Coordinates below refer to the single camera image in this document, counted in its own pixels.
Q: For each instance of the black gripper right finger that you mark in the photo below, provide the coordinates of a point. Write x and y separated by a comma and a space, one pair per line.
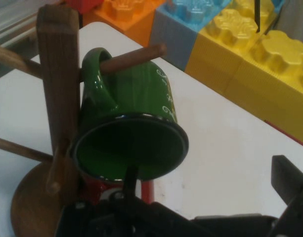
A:
288, 180

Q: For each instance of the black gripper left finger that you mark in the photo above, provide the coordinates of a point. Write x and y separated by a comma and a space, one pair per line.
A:
131, 182

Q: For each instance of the brown wooden mug tree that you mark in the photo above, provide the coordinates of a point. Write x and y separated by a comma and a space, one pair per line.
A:
57, 74

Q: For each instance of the red ceramic mug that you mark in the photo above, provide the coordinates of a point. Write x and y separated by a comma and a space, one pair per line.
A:
99, 192

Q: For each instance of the green enamel mug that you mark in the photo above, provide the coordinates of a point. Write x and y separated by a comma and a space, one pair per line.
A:
141, 89

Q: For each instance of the red studded toy building block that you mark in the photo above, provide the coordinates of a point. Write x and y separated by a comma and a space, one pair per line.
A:
79, 5

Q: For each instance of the horizontal aluminium rail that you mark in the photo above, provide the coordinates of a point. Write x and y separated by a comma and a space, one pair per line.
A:
12, 24

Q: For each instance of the blue toy building block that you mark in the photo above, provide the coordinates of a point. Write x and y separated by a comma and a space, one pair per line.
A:
176, 32

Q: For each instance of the orange toy building block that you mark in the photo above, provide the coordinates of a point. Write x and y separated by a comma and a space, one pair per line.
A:
131, 22

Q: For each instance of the yellow studded toy building block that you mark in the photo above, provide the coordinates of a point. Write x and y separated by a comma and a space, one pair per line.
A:
240, 81

